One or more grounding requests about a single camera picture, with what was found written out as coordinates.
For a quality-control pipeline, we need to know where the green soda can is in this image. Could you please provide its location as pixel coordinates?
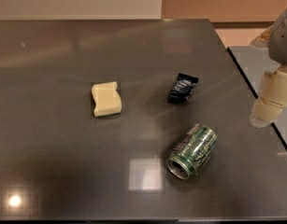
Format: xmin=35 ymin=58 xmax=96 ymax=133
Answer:
xmin=167 ymin=124 xmax=218 ymax=180

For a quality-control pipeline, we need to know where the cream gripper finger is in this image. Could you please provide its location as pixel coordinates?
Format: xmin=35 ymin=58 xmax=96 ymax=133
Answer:
xmin=250 ymin=64 xmax=287 ymax=128
xmin=251 ymin=26 xmax=272 ymax=48

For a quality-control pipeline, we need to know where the dark blue snack packet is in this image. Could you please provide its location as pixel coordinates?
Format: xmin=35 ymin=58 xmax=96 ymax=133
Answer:
xmin=168 ymin=73 xmax=199 ymax=103

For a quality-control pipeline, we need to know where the yellow sponge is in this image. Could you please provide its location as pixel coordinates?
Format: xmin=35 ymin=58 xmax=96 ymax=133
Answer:
xmin=92 ymin=81 xmax=122 ymax=117

